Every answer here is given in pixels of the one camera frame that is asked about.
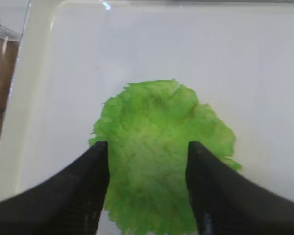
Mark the green lettuce leaf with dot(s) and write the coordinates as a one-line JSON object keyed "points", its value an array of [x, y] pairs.
{"points": [[148, 127]]}

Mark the white paper tray liner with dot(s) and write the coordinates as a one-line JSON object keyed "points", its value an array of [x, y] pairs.
{"points": [[239, 58]]}

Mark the silver metal tray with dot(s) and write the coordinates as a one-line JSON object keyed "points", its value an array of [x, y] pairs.
{"points": [[24, 159]]}

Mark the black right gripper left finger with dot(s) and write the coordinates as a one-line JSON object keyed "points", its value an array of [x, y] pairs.
{"points": [[68, 203]]}

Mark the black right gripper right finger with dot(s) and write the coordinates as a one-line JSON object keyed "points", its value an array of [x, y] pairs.
{"points": [[225, 203]]}

